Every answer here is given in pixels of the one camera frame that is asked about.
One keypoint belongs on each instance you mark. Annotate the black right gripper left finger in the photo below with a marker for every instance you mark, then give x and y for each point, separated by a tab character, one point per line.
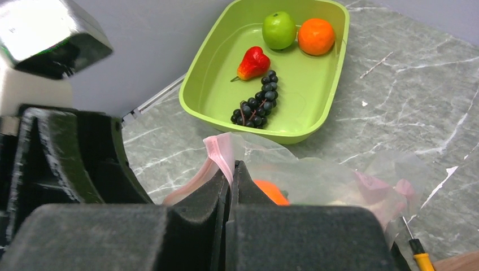
185	236

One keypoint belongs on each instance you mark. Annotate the black toy grapes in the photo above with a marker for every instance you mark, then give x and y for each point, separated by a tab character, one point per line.
254	112

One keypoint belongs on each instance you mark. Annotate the aluminium frame rail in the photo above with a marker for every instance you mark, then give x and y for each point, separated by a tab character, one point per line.
154	100

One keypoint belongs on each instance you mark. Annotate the orange green toy mango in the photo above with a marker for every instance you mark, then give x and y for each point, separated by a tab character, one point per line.
273	192

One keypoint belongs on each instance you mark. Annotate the lime green plastic basket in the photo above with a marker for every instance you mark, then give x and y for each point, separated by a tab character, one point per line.
307	84

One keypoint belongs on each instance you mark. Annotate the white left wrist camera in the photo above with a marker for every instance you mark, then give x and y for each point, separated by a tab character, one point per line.
43	44

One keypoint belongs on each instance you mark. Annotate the red toy pepper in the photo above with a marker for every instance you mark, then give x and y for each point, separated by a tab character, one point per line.
254	64

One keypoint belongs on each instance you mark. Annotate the clear pink zip top bag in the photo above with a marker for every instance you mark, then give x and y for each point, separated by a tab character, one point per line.
391	186

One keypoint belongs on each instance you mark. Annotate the orange black screwdriver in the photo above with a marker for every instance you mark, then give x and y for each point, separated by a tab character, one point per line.
421	257

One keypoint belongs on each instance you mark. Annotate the orange toy fruit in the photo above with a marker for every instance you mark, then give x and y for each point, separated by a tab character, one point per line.
316	37

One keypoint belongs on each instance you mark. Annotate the brown wooden board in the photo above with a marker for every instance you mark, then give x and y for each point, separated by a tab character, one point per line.
464	262

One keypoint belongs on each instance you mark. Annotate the green toy apple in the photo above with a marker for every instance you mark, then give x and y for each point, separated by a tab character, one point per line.
279	30

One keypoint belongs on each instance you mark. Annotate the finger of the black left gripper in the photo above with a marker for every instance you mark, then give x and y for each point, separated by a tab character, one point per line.
59	155

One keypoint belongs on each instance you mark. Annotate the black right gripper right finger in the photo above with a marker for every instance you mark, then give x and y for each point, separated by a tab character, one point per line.
261	235

